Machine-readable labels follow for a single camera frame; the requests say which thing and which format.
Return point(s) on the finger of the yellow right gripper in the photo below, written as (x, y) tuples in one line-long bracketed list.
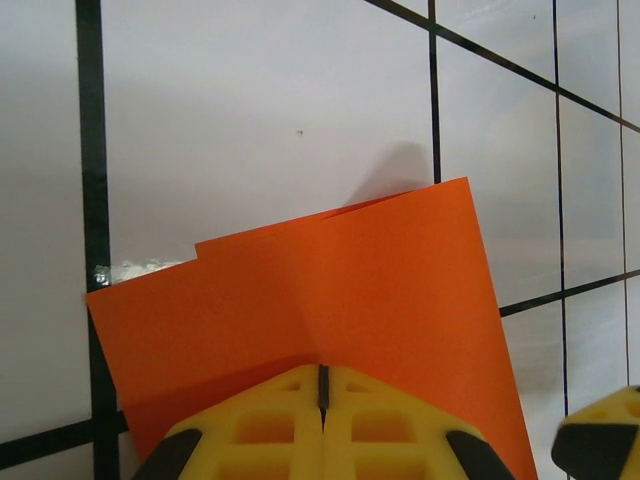
[(600, 430)]

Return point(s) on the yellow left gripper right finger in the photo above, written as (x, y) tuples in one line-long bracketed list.
[(380, 440)]

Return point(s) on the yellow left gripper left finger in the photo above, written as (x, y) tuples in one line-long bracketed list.
[(280, 440)]

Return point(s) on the orange paper sheet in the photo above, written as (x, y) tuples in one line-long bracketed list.
[(350, 300)]

